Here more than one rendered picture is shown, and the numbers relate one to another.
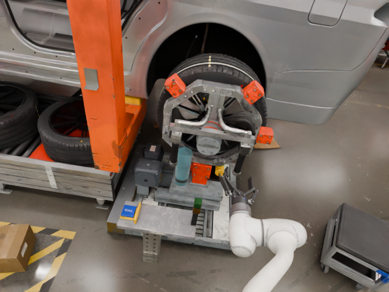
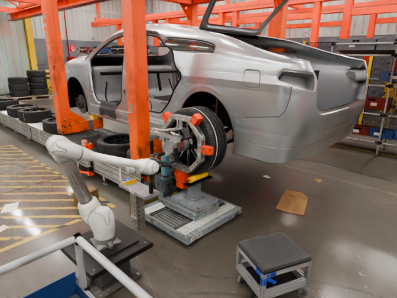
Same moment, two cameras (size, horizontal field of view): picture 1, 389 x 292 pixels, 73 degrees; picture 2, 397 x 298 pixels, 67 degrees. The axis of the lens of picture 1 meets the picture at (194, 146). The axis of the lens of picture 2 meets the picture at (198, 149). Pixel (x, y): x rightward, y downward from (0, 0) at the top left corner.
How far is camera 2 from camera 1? 2.20 m
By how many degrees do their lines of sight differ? 45
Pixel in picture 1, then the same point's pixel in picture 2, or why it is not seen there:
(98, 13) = (132, 80)
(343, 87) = (278, 130)
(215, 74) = (184, 111)
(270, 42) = (228, 100)
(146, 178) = (158, 181)
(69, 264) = not seen: hidden behind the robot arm
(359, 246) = (253, 248)
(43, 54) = not seen: hidden behind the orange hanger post
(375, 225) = (289, 248)
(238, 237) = not seen: hidden behind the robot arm
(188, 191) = (180, 199)
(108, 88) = (134, 113)
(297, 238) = (147, 164)
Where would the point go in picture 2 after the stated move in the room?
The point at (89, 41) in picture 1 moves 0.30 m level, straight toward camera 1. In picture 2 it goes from (130, 91) to (113, 94)
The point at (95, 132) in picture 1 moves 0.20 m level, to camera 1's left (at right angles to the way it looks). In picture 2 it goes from (131, 138) to (120, 135)
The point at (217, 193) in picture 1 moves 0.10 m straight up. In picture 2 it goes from (197, 206) to (197, 196)
